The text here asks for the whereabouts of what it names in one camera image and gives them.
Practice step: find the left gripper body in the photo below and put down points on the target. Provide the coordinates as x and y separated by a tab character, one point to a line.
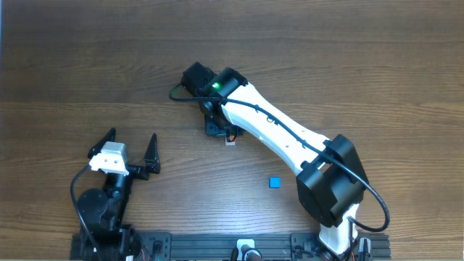
139	172

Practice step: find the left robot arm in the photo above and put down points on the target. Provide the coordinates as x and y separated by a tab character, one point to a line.
92	208

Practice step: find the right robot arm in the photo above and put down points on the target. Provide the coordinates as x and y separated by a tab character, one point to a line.
275	130

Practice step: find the mounting rail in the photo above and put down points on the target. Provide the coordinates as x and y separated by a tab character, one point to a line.
203	246

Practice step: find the blue cube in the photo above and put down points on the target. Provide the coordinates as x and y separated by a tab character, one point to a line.
274	182

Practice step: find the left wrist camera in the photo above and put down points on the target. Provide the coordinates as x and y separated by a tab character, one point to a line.
110	157

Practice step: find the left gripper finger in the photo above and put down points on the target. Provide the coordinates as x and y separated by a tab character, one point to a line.
153	159
103	143

